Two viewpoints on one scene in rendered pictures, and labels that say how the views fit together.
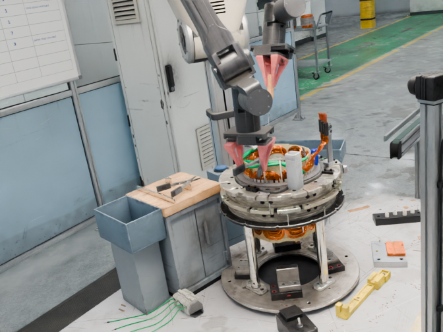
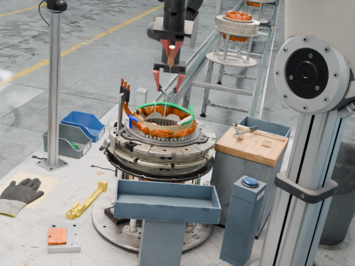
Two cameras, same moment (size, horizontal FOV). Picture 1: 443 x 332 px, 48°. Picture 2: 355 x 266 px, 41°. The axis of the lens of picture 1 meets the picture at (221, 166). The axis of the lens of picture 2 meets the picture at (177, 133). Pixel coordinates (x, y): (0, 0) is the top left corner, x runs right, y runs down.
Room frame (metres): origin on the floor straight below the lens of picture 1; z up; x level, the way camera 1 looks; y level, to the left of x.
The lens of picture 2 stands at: (2.40, -0.78, 1.65)
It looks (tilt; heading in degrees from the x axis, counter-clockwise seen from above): 23 degrees down; 149
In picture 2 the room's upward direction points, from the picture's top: 8 degrees clockwise
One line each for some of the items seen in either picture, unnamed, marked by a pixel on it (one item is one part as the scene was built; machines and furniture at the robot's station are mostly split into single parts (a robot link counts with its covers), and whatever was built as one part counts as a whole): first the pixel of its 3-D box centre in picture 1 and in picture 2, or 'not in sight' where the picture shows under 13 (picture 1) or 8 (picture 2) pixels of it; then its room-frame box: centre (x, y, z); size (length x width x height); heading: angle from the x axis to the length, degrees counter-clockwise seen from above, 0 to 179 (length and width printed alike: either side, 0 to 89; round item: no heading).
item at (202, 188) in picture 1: (173, 192); (252, 143); (1.31, 0.14, 1.05); 0.20 x 0.19 x 0.02; 129
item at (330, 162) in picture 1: (327, 144); (121, 114); (1.23, -0.28, 1.15); 0.03 x 0.02 x 0.12; 127
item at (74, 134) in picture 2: not in sight; (67, 140); (0.67, -0.27, 0.82); 0.16 x 0.14 x 0.07; 50
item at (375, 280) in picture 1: (364, 290); (87, 199); (1.08, -0.32, 0.80); 0.22 x 0.04 x 0.03; 133
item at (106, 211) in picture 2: (330, 263); (117, 215); (1.22, -0.26, 0.81); 0.08 x 0.05 x 0.01; 9
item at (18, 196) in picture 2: not in sight; (19, 193); (0.98, -0.51, 0.79); 0.24 x 0.13 x 0.02; 140
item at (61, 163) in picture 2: not in sight; (52, 163); (0.79, -0.36, 0.78); 0.09 x 0.09 x 0.01; 25
